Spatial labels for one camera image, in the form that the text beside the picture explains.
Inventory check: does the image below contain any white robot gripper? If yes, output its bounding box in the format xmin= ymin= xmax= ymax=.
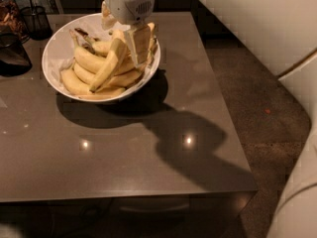
xmin=101 ymin=0 xmax=155 ymax=67

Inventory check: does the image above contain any yellow banana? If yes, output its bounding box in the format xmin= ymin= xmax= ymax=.
xmin=60 ymin=69 xmax=125 ymax=99
xmin=89 ymin=38 xmax=127 ymax=92
xmin=68 ymin=29 xmax=137 ymax=76
xmin=141 ymin=38 xmax=158 ymax=71
xmin=73 ymin=63 xmax=142 ymax=87
xmin=84 ymin=22 xmax=157 ymax=57

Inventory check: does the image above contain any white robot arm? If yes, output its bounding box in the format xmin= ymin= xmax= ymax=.
xmin=199 ymin=0 xmax=317 ymax=238

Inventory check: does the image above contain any white ceramic bowl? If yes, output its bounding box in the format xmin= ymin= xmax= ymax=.
xmin=42 ymin=13 xmax=160 ymax=103

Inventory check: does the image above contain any black mesh cup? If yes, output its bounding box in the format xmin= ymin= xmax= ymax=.
xmin=21 ymin=6 xmax=53 ymax=41

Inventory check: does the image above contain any dark glass jar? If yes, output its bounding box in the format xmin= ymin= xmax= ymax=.
xmin=0 ymin=0 xmax=29 ymax=43

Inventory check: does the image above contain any black dark object left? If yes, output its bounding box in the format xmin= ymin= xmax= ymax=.
xmin=0 ymin=33 xmax=32 ymax=76

